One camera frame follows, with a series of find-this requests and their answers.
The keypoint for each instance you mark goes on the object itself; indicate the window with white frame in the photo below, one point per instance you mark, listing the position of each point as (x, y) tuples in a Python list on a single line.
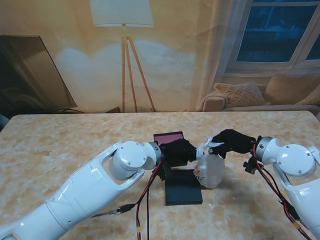
[(270, 32)]

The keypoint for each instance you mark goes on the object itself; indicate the tripod floor lamp white shade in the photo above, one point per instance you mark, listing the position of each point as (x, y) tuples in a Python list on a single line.
[(122, 12)]

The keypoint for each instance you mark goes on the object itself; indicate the tan plain cushion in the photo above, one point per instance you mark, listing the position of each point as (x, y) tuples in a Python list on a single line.
[(312, 98), (282, 90)]

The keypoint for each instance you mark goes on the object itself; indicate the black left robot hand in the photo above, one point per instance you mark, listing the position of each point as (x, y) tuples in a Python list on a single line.
[(178, 152)]

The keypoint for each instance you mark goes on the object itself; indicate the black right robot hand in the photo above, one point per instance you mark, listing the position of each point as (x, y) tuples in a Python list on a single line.
[(235, 143)]

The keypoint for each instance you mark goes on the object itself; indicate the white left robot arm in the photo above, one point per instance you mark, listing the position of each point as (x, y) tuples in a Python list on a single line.
[(95, 185)]

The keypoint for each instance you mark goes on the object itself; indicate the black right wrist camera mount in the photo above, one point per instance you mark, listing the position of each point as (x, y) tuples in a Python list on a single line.
[(251, 167)]

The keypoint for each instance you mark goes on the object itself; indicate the dark grey chair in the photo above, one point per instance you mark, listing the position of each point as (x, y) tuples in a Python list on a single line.
[(2, 121)]

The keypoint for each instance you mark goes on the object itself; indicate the sheer beige curtain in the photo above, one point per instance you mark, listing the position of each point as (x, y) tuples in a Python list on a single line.
[(217, 37)]

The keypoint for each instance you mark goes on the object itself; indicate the black gift box pink inside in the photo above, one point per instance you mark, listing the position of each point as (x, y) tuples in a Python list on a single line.
[(167, 137)]

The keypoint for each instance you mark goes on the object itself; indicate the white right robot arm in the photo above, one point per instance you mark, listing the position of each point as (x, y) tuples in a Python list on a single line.
[(295, 165)]

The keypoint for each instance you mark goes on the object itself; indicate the black gift box lid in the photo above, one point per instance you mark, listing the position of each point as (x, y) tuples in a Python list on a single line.
[(182, 195)]

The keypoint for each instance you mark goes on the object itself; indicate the knitted beige cushion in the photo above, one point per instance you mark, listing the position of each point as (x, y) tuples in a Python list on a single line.
[(240, 93)]

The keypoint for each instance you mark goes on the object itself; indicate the white plastic bag orange print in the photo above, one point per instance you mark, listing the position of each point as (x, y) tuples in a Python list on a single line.
[(211, 170)]

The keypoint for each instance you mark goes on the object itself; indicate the beige sofa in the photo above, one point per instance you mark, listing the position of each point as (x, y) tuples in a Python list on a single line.
[(212, 100)]

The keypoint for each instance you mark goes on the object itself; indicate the black flat television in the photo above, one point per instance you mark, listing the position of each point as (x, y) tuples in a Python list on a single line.
[(25, 75)]

